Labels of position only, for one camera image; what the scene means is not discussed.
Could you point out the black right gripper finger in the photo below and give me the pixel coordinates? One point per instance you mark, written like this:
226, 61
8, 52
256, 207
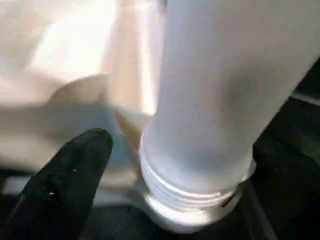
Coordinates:
57, 190

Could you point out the white plastic table top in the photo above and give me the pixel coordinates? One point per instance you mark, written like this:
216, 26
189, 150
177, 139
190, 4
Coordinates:
75, 87

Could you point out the white plastic table leg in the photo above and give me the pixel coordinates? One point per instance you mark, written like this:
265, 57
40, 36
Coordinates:
207, 100

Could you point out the black plastic mat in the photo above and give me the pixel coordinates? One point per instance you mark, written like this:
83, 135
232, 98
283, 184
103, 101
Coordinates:
287, 150

